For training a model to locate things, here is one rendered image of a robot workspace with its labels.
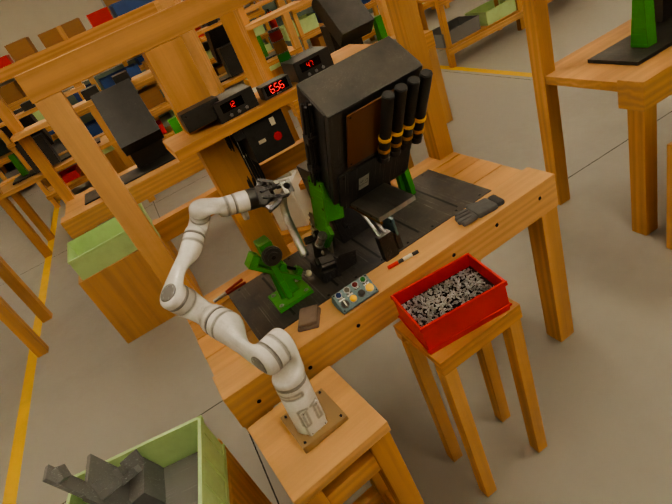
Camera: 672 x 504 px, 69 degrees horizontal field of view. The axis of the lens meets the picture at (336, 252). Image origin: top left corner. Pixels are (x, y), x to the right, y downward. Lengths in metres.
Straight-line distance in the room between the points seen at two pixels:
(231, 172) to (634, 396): 1.90
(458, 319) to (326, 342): 0.46
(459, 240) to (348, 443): 0.85
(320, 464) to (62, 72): 1.44
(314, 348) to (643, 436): 1.34
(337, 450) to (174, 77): 1.35
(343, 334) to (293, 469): 0.51
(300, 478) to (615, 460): 1.31
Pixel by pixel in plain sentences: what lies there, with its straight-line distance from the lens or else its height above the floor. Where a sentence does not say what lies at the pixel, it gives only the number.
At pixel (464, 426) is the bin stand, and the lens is 1.84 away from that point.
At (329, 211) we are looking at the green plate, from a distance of 1.81.
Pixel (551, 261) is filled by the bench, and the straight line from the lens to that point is 2.32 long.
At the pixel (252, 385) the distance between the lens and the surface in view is 1.69.
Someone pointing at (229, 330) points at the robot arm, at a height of 1.21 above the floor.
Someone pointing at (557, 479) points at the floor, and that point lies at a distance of 2.25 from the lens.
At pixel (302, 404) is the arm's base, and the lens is 1.39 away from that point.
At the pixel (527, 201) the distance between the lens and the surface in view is 2.07.
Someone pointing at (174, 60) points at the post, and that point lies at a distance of 1.93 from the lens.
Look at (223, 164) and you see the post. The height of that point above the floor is 1.38.
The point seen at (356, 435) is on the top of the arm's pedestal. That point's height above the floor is 0.85.
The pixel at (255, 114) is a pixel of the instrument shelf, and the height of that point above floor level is 1.52.
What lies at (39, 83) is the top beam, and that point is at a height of 1.90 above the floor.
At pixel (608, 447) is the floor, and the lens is 2.32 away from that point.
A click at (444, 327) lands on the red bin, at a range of 1.57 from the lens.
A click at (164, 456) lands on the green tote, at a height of 0.88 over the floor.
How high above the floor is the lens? 1.96
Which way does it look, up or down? 31 degrees down
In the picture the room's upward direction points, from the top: 24 degrees counter-clockwise
